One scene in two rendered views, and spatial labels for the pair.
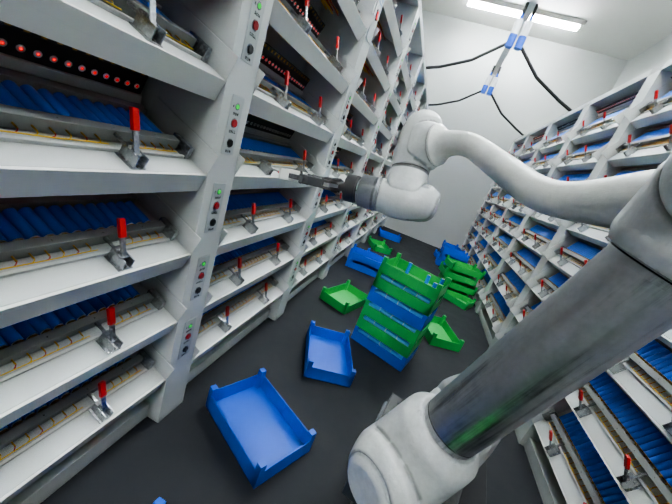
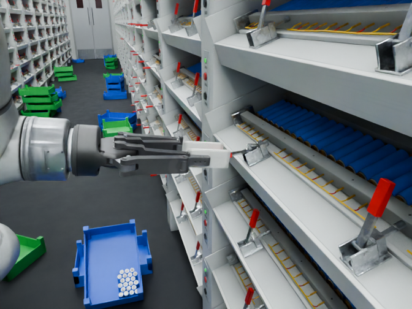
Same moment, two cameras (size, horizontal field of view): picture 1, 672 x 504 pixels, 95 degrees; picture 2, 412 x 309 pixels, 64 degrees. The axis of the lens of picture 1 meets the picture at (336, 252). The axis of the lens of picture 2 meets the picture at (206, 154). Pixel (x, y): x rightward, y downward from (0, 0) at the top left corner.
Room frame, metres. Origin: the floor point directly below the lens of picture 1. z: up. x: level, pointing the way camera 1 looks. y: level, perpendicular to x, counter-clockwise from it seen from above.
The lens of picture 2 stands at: (1.34, -0.04, 0.96)
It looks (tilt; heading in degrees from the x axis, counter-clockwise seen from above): 22 degrees down; 153
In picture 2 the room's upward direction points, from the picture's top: straight up
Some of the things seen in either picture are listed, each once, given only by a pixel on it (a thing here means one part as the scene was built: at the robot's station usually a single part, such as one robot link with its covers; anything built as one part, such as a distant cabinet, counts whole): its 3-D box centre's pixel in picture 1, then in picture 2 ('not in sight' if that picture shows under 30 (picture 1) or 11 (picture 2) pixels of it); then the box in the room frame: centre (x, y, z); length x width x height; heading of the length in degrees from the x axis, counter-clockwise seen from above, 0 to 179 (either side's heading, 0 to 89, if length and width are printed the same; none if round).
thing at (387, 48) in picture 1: (352, 154); not in sight; (2.08, 0.11, 0.87); 0.20 x 0.09 x 1.74; 78
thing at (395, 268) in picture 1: (415, 274); not in sight; (1.44, -0.40, 0.44); 0.30 x 0.20 x 0.08; 62
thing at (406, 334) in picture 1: (396, 315); not in sight; (1.44, -0.40, 0.20); 0.30 x 0.20 x 0.08; 62
